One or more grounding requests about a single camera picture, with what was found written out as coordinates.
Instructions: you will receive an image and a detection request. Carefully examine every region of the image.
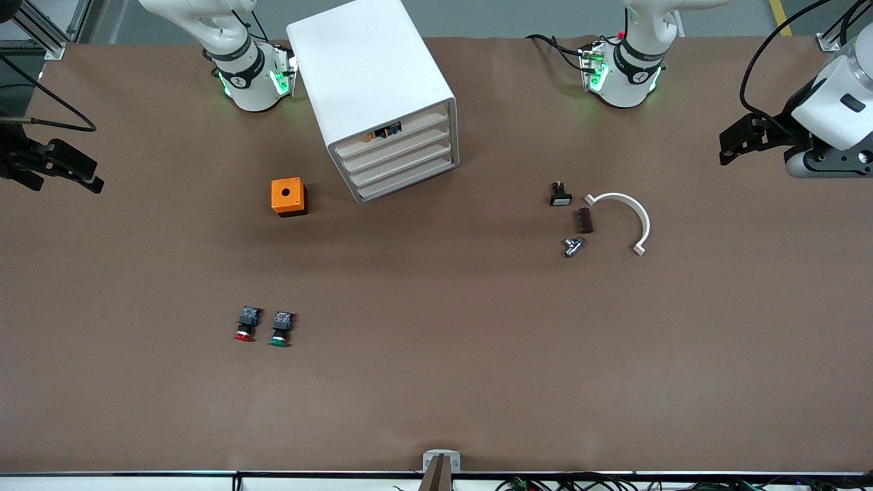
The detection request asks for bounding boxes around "red mushroom push button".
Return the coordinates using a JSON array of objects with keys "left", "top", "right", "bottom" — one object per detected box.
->
[{"left": 233, "top": 306, "right": 263, "bottom": 343}]

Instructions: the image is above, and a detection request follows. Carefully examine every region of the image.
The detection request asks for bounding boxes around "white plastic drawer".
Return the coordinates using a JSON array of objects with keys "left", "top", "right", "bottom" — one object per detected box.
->
[
  {"left": 341, "top": 128, "right": 452, "bottom": 175},
  {"left": 348, "top": 143, "right": 454, "bottom": 189},
  {"left": 355, "top": 158, "right": 456, "bottom": 203}
]

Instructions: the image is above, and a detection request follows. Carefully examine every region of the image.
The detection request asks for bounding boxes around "green mushroom push button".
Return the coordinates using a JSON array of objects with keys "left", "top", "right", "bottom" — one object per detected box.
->
[{"left": 268, "top": 311, "right": 295, "bottom": 348}]

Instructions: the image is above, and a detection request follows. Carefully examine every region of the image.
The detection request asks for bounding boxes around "white drawer cabinet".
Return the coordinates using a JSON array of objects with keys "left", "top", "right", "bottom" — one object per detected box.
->
[{"left": 286, "top": 0, "right": 460, "bottom": 205}]

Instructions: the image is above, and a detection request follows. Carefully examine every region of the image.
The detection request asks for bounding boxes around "white drawer holding small part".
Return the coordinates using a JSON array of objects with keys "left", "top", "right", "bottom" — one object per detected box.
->
[{"left": 334, "top": 109, "right": 451, "bottom": 160}]

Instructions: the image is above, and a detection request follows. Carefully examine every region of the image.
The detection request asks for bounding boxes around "orange box with round hole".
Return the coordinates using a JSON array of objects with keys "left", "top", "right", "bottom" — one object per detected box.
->
[{"left": 271, "top": 177, "right": 308, "bottom": 218}]

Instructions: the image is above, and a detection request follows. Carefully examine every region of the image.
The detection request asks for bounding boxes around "white curved plastic bracket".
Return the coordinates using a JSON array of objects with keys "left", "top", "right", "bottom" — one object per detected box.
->
[{"left": 584, "top": 192, "right": 652, "bottom": 257}]

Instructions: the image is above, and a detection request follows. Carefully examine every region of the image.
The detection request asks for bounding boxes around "aluminium frame profile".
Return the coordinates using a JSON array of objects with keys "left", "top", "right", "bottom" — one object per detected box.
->
[
  {"left": 815, "top": 0, "right": 873, "bottom": 53},
  {"left": 8, "top": 0, "right": 88, "bottom": 61}
]

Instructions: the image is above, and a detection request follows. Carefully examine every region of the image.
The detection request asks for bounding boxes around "connector bracket with green light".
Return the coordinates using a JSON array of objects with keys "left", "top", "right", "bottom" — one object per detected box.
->
[
  {"left": 271, "top": 42, "right": 299, "bottom": 98},
  {"left": 578, "top": 40, "right": 610, "bottom": 94}
]

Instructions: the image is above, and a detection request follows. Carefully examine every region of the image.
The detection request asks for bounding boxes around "white table edge rail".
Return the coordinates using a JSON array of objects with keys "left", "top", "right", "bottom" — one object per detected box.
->
[{"left": 0, "top": 470, "right": 873, "bottom": 491}]

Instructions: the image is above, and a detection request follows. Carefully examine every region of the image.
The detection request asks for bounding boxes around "black cable bundle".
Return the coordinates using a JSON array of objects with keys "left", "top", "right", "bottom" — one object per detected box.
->
[{"left": 494, "top": 476, "right": 873, "bottom": 491}]

